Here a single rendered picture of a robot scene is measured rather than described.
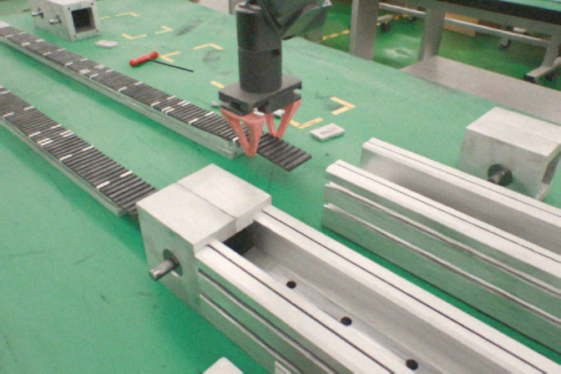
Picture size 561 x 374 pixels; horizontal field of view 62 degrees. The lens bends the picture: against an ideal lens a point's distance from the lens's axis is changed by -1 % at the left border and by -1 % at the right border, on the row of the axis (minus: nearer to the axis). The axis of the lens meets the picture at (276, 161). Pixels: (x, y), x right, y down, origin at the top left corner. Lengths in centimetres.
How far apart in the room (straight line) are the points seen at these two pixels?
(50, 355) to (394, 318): 31
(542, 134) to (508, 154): 5
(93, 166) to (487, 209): 49
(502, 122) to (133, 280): 49
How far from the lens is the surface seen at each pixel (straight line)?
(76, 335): 51
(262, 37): 59
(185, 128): 79
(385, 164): 58
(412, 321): 40
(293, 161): 65
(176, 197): 48
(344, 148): 75
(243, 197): 47
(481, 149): 65
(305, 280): 46
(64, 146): 74
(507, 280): 49
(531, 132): 67
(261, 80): 61
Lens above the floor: 115
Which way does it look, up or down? 32 degrees down
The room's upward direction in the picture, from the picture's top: straight up
